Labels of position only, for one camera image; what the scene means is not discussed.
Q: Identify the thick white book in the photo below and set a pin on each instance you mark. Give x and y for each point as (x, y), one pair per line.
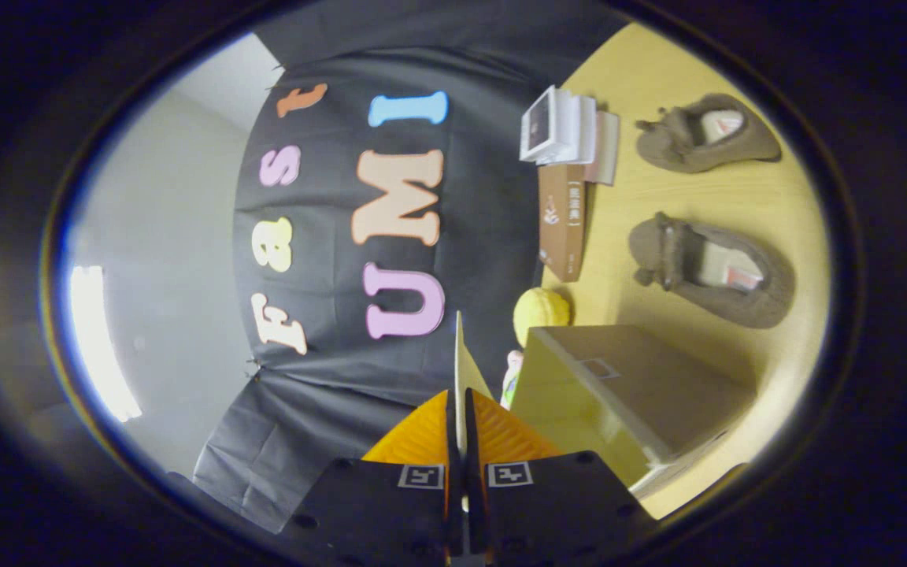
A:
(586, 130)

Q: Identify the pink star plush toy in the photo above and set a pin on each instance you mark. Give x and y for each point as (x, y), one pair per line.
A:
(511, 382)

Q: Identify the yellow round plush toy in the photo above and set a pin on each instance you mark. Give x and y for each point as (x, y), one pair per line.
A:
(540, 315)

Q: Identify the black backdrop cloth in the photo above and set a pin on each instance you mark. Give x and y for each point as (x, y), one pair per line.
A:
(485, 197)

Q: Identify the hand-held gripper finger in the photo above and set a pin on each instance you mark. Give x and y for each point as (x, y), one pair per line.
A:
(453, 453)
(472, 461)

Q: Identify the pinkish brown book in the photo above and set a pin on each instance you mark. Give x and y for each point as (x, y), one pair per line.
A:
(607, 150)

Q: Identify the white book with portrait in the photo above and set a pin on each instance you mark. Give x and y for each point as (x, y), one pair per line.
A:
(544, 126)

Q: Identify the beige storage box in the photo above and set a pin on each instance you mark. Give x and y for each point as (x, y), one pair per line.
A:
(642, 386)

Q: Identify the brown fuzzy slipper shoe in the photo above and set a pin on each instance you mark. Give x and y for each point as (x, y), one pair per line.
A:
(745, 295)
(678, 146)

